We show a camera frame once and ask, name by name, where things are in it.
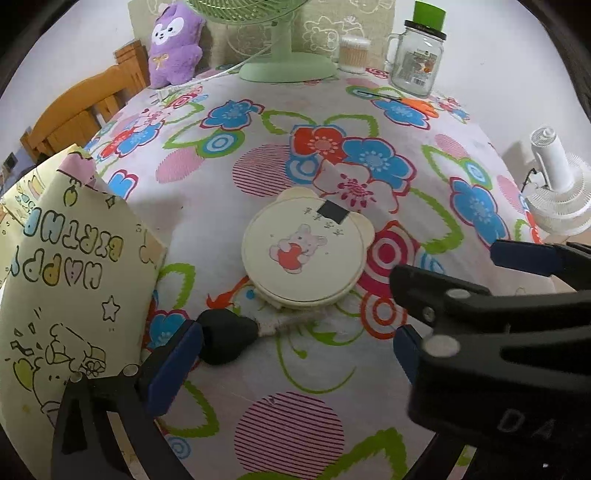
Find glass jar with green lid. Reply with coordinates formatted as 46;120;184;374
387;1;449;97

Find purple plush toy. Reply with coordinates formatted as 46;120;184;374
148;0;205;88

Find green desk fan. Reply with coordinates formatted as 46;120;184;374
185;0;339;84

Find floral tablecloth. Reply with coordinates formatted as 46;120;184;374
83;65;557;480

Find wooden chair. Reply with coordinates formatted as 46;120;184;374
19;39;151;163

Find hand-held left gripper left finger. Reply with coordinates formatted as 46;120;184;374
50;318;205;480

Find black fan cable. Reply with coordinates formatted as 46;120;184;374
519;167;542;195

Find black bulb brush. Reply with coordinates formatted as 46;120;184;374
198;307;334;366

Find white fan power cable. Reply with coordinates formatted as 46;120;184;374
151;59;260;100

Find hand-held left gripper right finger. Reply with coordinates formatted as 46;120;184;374
393;324;481;480

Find orange handled scissors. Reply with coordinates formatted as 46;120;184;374
358;87;440;119

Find cream bear-shaped compact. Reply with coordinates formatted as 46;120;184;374
241;186;375;310

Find white clip fan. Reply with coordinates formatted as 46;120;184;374
521;128;591;232

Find beige patterned wall cloth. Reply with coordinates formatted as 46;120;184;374
128;0;397;71

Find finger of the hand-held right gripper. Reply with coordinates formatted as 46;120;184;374
490;239;591;281
389;264;591;340

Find yellow printed gift bag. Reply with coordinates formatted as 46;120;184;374
0;143;168;480

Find cotton swab container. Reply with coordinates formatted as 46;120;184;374
339;36;372;74

